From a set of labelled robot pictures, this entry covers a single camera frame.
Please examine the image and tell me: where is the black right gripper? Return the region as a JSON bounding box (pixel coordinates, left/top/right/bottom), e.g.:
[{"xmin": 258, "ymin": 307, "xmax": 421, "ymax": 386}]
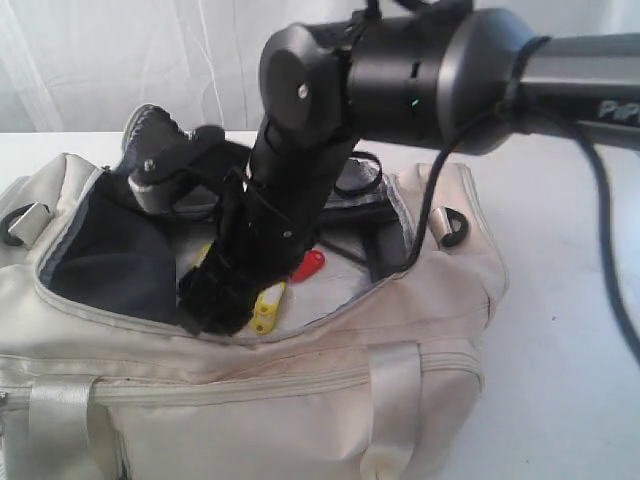
[{"xmin": 177, "ymin": 166, "xmax": 341, "ymax": 336}]

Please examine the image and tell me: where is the bunch of colourful key tags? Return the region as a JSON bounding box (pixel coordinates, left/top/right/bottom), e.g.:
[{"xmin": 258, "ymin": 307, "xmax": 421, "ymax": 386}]
[{"xmin": 189, "ymin": 242, "xmax": 327, "ymax": 335}]

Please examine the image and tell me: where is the beige fabric duffel bag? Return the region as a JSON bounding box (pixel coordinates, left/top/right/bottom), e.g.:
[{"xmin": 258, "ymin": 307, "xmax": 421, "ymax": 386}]
[{"xmin": 1, "ymin": 152, "xmax": 506, "ymax": 479}]

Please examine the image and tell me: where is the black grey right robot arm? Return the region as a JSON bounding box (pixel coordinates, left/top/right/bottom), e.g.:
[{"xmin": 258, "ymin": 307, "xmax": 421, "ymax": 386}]
[{"xmin": 178, "ymin": 1, "xmax": 639, "ymax": 335}]

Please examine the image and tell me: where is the clear plastic wrapped white packet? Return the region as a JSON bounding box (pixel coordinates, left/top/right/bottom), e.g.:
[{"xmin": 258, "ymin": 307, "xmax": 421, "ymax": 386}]
[{"xmin": 172, "ymin": 231, "xmax": 371, "ymax": 340}]

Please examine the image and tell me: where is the white background curtain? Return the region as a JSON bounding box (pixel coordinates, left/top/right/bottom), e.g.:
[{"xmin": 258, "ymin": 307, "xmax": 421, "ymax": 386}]
[{"xmin": 0, "ymin": 0, "xmax": 640, "ymax": 135}]

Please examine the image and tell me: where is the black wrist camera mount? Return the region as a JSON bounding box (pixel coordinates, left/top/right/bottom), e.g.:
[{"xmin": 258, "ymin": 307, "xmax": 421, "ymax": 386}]
[{"xmin": 117, "ymin": 104, "xmax": 251, "ymax": 216}]

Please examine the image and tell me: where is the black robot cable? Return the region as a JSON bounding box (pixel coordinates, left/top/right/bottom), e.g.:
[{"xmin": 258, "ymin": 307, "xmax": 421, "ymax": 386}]
[{"xmin": 332, "ymin": 34, "xmax": 640, "ymax": 346}]

